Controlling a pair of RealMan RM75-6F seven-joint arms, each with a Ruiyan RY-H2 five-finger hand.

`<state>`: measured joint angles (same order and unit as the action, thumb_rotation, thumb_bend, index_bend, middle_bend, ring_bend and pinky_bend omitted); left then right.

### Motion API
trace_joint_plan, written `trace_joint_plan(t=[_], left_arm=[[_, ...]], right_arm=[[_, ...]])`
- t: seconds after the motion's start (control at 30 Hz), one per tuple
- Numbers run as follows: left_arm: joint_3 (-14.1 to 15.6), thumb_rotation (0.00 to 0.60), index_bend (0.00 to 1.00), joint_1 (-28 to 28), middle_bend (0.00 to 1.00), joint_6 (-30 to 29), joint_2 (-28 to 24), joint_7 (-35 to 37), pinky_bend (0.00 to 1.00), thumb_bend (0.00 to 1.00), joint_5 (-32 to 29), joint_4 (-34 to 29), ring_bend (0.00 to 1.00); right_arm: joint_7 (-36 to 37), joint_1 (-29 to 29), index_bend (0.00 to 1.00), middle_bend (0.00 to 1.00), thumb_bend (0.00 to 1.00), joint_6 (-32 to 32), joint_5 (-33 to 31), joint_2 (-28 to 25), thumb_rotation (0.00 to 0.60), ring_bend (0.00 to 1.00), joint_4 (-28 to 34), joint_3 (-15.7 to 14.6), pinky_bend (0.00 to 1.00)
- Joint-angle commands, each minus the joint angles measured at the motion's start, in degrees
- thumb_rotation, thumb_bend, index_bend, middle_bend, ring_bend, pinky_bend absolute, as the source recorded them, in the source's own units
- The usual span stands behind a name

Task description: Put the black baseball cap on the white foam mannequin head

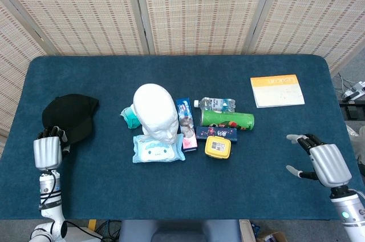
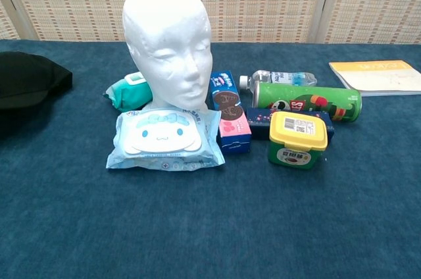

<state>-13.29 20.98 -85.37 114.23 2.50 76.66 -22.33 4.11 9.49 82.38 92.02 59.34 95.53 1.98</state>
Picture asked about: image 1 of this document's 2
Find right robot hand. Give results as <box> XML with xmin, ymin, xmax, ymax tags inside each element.
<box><xmin>286</xmin><ymin>133</ymin><xmax>354</xmax><ymax>199</ymax></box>

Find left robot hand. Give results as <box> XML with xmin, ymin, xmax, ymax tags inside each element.
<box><xmin>33</xmin><ymin>126</ymin><xmax>71</xmax><ymax>172</ymax></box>

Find black baseball cap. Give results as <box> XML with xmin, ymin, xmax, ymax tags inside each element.
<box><xmin>42</xmin><ymin>94</ymin><xmax>100</xmax><ymax>145</ymax></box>

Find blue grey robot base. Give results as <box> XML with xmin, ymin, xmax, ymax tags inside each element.
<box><xmin>119</xmin><ymin>220</ymin><xmax>242</xmax><ymax>242</ymax></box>

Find white foam mannequin head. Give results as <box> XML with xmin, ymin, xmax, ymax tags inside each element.
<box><xmin>133</xmin><ymin>83</ymin><xmax>180</xmax><ymax>143</ymax></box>

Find grey cloth bundle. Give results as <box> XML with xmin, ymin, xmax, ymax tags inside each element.
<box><xmin>346</xmin><ymin>122</ymin><xmax>365</xmax><ymax>176</ymax></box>

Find white power strip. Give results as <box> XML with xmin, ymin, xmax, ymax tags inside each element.
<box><xmin>342</xmin><ymin>81</ymin><xmax>365</xmax><ymax>100</ymax></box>

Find orange white booklet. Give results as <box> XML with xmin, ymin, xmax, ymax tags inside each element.
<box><xmin>250</xmin><ymin>75</ymin><xmax>306</xmax><ymax>109</ymax></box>

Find teal green wipes pack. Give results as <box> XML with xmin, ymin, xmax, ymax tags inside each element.
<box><xmin>119</xmin><ymin>104</ymin><xmax>141</xmax><ymax>130</ymax></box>

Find white box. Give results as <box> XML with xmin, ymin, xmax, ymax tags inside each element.
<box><xmin>66</xmin><ymin>226</ymin><xmax>103</xmax><ymax>242</ymax></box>

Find brown cardboard box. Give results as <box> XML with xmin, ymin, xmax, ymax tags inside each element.
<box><xmin>239</xmin><ymin>219</ymin><xmax>287</xmax><ymax>242</ymax></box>

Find light blue cartoon wipes pack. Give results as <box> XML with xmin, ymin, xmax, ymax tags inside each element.
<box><xmin>132</xmin><ymin>133</ymin><xmax>186</xmax><ymax>164</ymax></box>

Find dark blue slim box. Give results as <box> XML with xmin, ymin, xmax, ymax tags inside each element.
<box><xmin>196</xmin><ymin>126</ymin><xmax>238</xmax><ymax>143</ymax></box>

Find green chips can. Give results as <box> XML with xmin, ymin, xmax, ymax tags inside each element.
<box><xmin>200</xmin><ymin>110</ymin><xmax>255</xmax><ymax>132</ymax></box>

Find yellow lid green tub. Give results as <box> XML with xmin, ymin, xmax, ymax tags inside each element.
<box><xmin>204</xmin><ymin>135</ymin><xmax>232</xmax><ymax>160</ymax></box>

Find clear plastic water bottle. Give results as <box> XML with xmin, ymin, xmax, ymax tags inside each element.
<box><xmin>193</xmin><ymin>96</ymin><xmax>237</xmax><ymax>114</ymax></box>

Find blue pink cookie box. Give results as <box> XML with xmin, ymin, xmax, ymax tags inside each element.
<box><xmin>175</xmin><ymin>98</ymin><xmax>198</xmax><ymax>152</ymax></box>

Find woven folding screen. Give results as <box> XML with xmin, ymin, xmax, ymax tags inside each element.
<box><xmin>0</xmin><ymin>0</ymin><xmax>365</xmax><ymax>151</ymax></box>

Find black metal bracket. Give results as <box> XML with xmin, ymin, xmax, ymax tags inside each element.
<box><xmin>339</xmin><ymin>101</ymin><xmax>365</xmax><ymax>120</ymax></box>

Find black floor cables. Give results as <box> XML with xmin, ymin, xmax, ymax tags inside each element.
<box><xmin>96</xmin><ymin>220</ymin><xmax>121</xmax><ymax>241</ymax></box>

